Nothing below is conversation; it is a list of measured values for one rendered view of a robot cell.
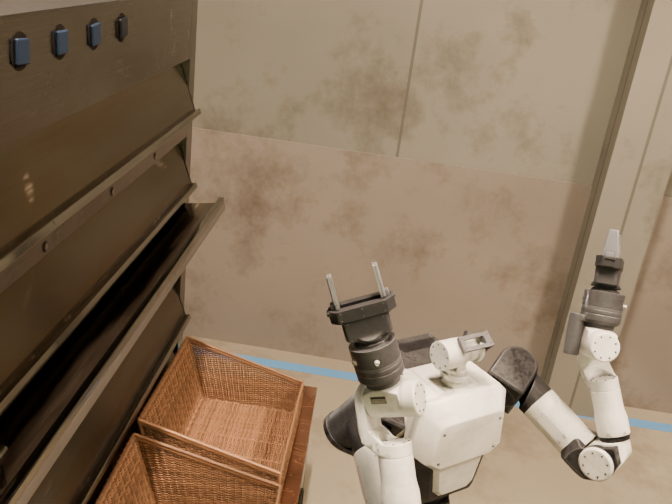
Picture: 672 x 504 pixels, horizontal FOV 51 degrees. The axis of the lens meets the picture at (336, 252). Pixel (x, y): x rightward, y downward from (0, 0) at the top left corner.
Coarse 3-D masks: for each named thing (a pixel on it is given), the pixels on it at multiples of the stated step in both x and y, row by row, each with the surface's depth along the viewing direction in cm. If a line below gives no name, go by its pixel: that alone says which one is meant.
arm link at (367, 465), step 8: (360, 448) 144; (368, 448) 143; (360, 456) 143; (368, 456) 142; (376, 456) 142; (360, 464) 143; (368, 464) 141; (376, 464) 141; (360, 472) 142; (368, 472) 140; (376, 472) 140; (360, 480) 143; (368, 480) 140; (376, 480) 139; (368, 488) 139; (376, 488) 138; (368, 496) 138; (376, 496) 137
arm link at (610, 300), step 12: (600, 264) 158; (612, 264) 157; (600, 276) 159; (612, 276) 158; (600, 288) 160; (612, 288) 159; (588, 300) 160; (600, 300) 158; (612, 300) 158; (624, 300) 160
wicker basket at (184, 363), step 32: (192, 352) 275; (224, 352) 273; (160, 384) 242; (192, 384) 272; (224, 384) 279; (288, 384) 276; (160, 416) 239; (192, 416) 269; (224, 416) 273; (256, 416) 275; (288, 416) 278; (192, 448) 253; (224, 448) 256; (256, 448) 258; (288, 448) 241; (160, 480) 235
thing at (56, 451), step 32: (192, 224) 230; (160, 256) 205; (192, 256) 210; (128, 288) 185; (96, 320) 168; (128, 320) 168; (64, 352) 155; (96, 352) 154; (128, 352) 158; (32, 384) 143; (64, 384) 142; (0, 416) 133; (32, 416) 132; (32, 448) 123; (32, 480) 116
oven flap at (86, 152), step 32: (128, 96) 186; (160, 96) 209; (64, 128) 149; (96, 128) 164; (128, 128) 182; (160, 128) 204; (0, 160) 125; (32, 160) 135; (64, 160) 147; (96, 160) 161; (128, 160) 175; (0, 192) 123; (32, 192) 133; (64, 192) 144; (96, 192) 154; (0, 224) 121; (32, 224) 131; (0, 256) 118
